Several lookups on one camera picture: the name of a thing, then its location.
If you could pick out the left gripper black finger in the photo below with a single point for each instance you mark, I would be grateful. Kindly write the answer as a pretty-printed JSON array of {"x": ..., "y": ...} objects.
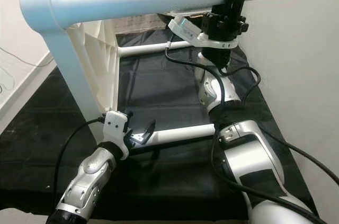
[{"x": 149, "y": 128}]

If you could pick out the white plastic children table top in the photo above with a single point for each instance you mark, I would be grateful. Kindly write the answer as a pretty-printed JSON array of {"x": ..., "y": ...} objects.
[{"x": 79, "y": 75}]

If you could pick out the beige cloth covered bench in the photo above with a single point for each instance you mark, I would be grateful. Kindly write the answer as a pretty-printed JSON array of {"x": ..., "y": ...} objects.
[{"x": 140, "y": 24}]

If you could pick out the black tablecloth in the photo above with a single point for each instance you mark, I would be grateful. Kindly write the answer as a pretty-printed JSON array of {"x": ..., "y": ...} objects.
[{"x": 42, "y": 150}]

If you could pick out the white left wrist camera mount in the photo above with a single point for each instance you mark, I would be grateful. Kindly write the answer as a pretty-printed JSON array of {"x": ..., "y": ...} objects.
[{"x": 116, "y": 128}]

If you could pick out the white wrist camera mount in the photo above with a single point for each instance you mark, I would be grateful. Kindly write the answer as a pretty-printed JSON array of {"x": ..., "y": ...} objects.
[
  {"x": 116, "y": 128},
  {"x": 188, "y": 29}
]

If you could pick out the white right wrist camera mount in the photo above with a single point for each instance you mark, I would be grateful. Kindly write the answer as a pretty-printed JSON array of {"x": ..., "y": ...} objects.
[{"x": 188, "y": 29}]

